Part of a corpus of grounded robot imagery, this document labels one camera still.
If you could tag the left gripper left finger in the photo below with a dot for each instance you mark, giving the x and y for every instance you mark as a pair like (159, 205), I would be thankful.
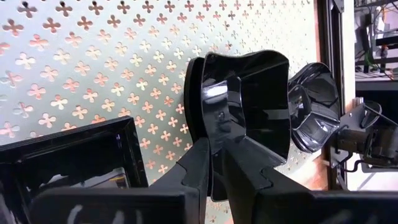
(174, 202)

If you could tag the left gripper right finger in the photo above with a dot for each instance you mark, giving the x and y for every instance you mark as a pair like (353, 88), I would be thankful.
(295, 205)

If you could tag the small black rectangular dish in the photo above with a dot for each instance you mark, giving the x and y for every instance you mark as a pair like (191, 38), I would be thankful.
(77, 152)

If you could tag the storage shelving with items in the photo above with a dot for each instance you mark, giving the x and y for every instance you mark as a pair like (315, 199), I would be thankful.
(376, 43)

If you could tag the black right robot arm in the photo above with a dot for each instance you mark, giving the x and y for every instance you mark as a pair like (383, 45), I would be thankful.
(367, 137)

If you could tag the black round glossy bowl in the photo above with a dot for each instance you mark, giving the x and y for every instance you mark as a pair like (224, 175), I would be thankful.
(314, 109)

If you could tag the black square bowl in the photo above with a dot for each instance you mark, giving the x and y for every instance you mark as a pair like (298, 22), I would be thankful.
(258, 102)

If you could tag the mint green perforated shelf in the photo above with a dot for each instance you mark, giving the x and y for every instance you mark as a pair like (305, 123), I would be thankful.
(109, 62)

